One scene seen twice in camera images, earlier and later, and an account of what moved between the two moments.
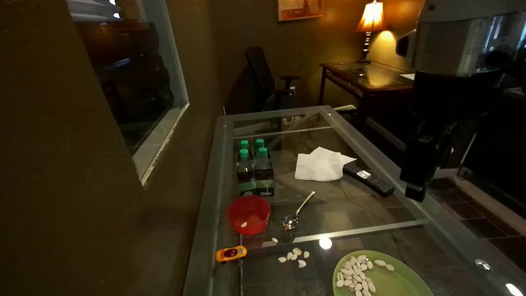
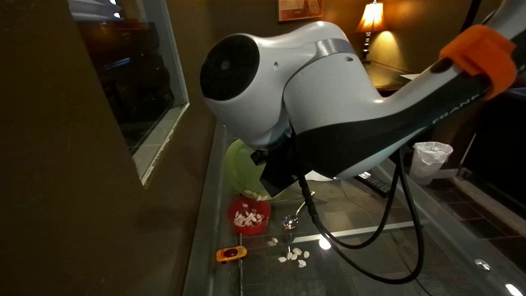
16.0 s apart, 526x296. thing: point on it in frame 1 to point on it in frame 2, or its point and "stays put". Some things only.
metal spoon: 290,222 stays put
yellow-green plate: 391,275 to 243,171
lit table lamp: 373,20 stays put
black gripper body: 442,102 to 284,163
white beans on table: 294,255 stays put
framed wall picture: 290,10 stays put
